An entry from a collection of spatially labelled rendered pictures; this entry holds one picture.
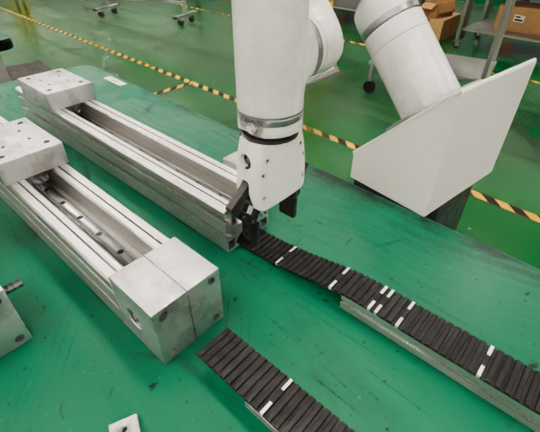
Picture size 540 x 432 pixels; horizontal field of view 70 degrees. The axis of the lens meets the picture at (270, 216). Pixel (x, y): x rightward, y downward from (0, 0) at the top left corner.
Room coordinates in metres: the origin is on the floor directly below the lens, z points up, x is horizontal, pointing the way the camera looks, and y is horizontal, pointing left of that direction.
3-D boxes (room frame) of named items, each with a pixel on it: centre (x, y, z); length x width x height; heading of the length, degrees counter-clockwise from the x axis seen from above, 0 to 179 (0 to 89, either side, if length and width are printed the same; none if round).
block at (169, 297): (0.34, 0.12, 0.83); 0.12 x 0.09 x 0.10; 138
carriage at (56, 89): (0.94, 0.52, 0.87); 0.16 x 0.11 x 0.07; 48
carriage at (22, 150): (0.63, 0.46, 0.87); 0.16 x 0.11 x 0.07; 48
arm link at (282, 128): (0.47, 0.00, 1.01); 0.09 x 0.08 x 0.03; 138
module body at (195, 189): (0.77, 0.33, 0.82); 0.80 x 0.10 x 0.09; 48
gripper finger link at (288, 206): (0.51, -0.04, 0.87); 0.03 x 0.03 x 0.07; 48
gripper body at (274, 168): (0.47, 0.00, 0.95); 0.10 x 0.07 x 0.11; 138
